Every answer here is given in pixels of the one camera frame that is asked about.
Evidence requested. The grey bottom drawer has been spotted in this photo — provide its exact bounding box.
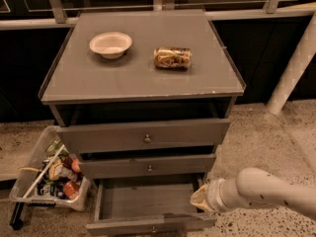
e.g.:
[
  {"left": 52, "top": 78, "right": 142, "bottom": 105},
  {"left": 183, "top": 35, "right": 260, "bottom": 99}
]
[{"left": 87, "top": 174, "right": 216, "bottom": 236}]

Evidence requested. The grey drawer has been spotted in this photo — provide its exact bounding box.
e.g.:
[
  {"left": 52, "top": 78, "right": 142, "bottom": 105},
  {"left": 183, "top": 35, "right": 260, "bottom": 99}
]
[
  {"left": 57, "top": 118, "right": 230, "bottom": 153},
  {"left": 79, "top": 154, "right": 215, "bottom": 179},
  {"left": 87, "top": 174, "right": 216, "bottom": 236}
]

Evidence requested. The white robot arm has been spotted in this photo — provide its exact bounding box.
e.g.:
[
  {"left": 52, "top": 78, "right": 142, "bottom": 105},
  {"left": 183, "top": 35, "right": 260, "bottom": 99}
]
[{"left": 190, "top": 168, "right": 316, "bottom": 220}]

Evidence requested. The grey middle drawer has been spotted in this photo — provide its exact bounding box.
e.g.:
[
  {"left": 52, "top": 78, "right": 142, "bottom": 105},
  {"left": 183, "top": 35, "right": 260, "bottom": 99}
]
[{"left": 79, "top": 154, "right": 215, "bottom": 179}]

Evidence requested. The grey top drawer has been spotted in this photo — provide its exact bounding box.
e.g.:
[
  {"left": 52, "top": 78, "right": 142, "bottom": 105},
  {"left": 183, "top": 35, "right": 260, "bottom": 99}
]
[{"left": 57, "top": 118, "right": 230, "bottom": 153}]

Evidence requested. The grey wooden drawer cabinet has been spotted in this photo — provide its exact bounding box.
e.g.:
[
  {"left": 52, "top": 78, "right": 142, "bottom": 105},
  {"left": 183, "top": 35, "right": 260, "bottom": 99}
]
[{"left": 38, "top": 9, "right": 247, "bottom": 183}]

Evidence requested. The orange snack packet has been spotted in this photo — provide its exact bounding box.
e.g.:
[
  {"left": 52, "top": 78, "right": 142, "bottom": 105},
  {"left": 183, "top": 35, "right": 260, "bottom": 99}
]
[{"left": 63, "top": 181, "right": 80, "bottom": 199}]

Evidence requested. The crushed golden drink can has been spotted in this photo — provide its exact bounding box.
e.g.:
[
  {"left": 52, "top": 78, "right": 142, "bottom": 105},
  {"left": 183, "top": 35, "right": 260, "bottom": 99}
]
[{"left": 154, "top": 47, "right": 192, "bottom": 70}]

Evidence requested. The clear plastic storage bin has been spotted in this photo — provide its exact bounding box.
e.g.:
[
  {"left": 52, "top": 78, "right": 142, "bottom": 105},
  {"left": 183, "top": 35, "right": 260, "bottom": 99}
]
[{"left": 10, "top": 125, "right": 90, "bottom": 211}]

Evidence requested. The white paper bowl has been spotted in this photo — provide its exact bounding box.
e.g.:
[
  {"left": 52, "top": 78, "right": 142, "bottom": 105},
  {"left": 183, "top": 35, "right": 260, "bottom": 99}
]
[{"left": 89, "top": 32, "right": 132, "bottom": 59}]

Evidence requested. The white diagonal support pole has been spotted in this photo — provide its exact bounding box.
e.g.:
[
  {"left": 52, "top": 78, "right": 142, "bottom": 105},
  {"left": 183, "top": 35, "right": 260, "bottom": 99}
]
[{"left": 267, "top": 13, "right": 316, "bottom": 115}]

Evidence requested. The black object on floor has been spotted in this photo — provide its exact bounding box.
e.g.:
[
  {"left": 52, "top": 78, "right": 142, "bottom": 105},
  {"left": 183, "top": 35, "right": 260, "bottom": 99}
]
[{"left": 10, "top": 202, "right": 25, "bottom": 231}]

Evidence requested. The metal railing bar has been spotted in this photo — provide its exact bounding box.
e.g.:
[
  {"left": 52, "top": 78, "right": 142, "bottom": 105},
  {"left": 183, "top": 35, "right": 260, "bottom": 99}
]
[{"left": 0, "top": 2, "right": 316, "bottom": 31}]

